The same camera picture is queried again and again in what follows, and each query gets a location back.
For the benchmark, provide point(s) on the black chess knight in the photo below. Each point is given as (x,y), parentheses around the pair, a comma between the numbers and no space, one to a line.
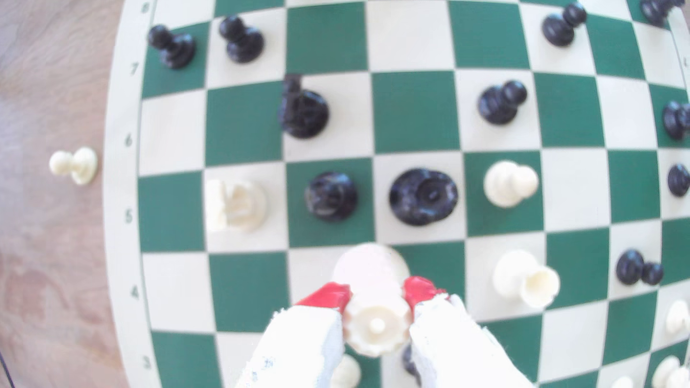
(675,121)
(303,113)

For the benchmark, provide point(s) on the white chess pawn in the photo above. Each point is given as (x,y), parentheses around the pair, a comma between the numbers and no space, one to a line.
(347,374)
(81,166)
(678,318)
(506,184)
(622,382)

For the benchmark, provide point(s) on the white chess rook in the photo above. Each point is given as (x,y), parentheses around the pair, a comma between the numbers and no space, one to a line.
(520,277)

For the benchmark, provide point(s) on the black chess pawn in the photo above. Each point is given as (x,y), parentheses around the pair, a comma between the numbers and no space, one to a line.
(557,29)
(496,105)
(629,267)
(178,51)
(245,46)
(679,180)

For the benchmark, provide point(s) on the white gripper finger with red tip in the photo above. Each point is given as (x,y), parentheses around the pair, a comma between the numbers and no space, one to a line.
(296,350)
(458,350)

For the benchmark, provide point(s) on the black chess rook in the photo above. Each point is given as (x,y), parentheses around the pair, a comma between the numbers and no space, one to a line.
(653,9)

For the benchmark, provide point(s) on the white chess queen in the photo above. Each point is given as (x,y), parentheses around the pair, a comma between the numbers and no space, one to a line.
(372,269)

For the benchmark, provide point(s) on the green white chess mat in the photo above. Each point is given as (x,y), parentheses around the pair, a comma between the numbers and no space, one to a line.
(415,113)

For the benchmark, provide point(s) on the black chess bishop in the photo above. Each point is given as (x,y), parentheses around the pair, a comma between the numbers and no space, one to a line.
(330,196)

